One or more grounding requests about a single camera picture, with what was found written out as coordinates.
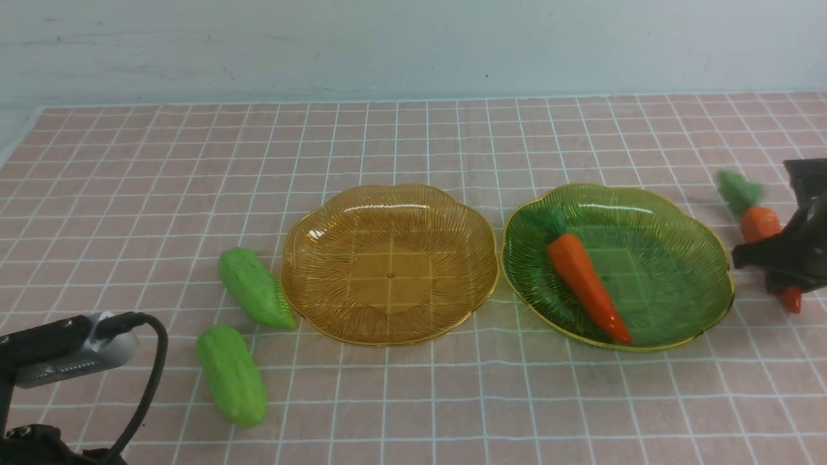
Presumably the amber plastic plate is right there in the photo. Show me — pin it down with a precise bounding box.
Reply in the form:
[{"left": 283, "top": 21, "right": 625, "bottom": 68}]
[{"left": 278, "top": 183, "right": 499, "bottom": 347}]

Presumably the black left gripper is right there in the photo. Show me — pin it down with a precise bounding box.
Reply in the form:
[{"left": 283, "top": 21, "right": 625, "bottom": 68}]
[{"left": 1, "top": 369, "right": 98, "bottom": 464}]

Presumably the green plastic plate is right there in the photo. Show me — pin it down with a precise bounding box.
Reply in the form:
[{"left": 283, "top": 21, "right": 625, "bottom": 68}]
[{"left": 501, "top": 183, "right": 735, "bottom": 353}]

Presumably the green toy gourd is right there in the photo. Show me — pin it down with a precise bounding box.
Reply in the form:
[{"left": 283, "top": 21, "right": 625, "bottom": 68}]
[
  {"left": 216, "top": 247, "right": 297, "bottom": 331},
  {"left": 196, "top": 325, "right": 268, "bottom": 429}
]

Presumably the black camera cable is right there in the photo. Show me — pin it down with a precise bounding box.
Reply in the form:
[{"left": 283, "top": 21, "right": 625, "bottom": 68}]
[{"left": 97, "top": 312, "right": 169, "bottom": 465}]

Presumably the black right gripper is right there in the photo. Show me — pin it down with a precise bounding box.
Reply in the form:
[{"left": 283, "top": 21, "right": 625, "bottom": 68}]
[{"left": 731, "top": 158, "right": 826, "bottom": 295}]

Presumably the orange toy carrot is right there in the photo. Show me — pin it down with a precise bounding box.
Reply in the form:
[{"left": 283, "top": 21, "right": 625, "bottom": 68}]
[
  {"left": 715, "top": 170, "right": 804, "bottom": 315},
  {"left": 526, "top": 206, "right": 633, "bottom": 344}
]

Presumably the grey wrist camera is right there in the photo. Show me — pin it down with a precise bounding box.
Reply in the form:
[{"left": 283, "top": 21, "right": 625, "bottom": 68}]
[{"left": 1, "top": 312, "right": 142, "bottom": 389}]

